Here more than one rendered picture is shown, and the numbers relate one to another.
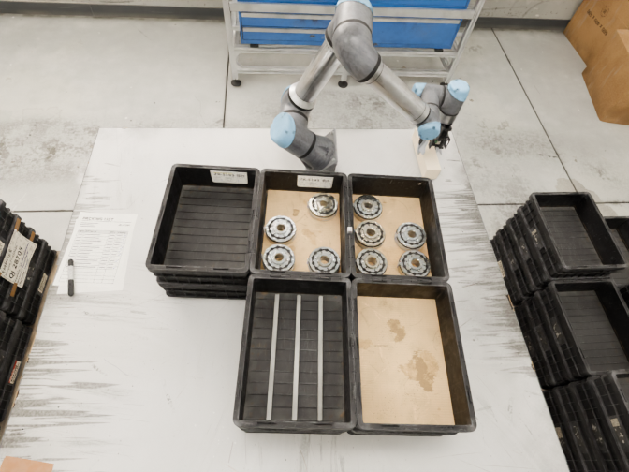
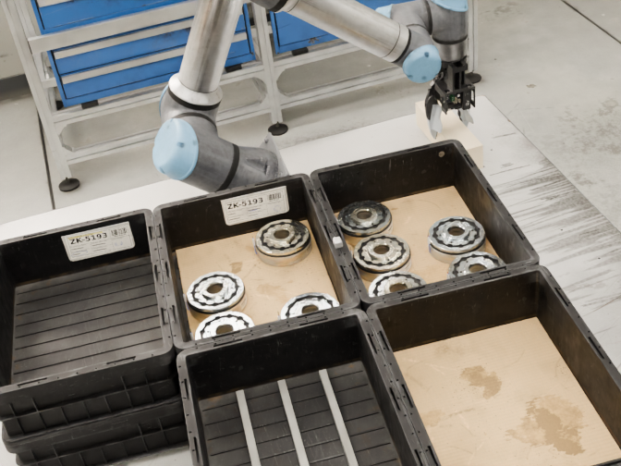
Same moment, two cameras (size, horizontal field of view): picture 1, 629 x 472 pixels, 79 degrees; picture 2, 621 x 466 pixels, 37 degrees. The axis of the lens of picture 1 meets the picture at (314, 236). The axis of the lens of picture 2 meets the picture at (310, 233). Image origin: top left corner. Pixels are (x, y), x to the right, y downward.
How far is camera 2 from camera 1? 0.60 m
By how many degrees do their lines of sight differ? 21
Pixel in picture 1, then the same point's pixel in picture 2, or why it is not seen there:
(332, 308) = (351, 384)
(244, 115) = not seen: hidden behind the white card
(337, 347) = (380, 439)
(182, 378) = not seen: outside the picture
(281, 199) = (203, 257)
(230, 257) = not seen: hidden behind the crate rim
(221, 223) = (103, 321)
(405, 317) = (492, 358)
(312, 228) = (273, 281)
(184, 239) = (41, 362)
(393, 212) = (414, 217)
